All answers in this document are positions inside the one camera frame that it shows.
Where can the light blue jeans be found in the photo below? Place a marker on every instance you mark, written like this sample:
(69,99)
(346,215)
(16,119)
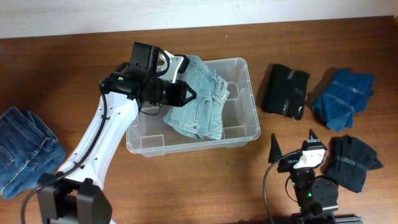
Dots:
(202,117)

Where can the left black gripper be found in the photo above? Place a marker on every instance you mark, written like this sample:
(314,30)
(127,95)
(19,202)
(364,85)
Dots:
(180,96)

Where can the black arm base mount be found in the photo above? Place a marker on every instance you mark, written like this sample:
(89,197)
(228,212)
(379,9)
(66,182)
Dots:
(329,218)

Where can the dark grey folded taped shirt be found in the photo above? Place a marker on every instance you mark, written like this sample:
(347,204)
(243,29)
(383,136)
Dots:
(350,160)

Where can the black folded taped shirt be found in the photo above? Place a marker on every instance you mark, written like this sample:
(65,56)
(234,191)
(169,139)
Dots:
(286,92)

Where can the clear plastic storage bin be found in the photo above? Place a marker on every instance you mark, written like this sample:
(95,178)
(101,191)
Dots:
(150,136)

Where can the blue folded taped shirt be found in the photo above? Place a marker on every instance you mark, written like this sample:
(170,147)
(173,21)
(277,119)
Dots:
(346,95)

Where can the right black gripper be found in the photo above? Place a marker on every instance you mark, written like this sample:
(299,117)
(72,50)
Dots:
(286,163)

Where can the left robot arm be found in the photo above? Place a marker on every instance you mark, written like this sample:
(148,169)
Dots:
(75,193)

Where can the dark blue jeans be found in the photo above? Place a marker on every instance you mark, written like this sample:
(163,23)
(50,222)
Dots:
(28,149)

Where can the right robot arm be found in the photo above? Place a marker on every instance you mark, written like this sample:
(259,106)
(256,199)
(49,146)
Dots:
(316,196)

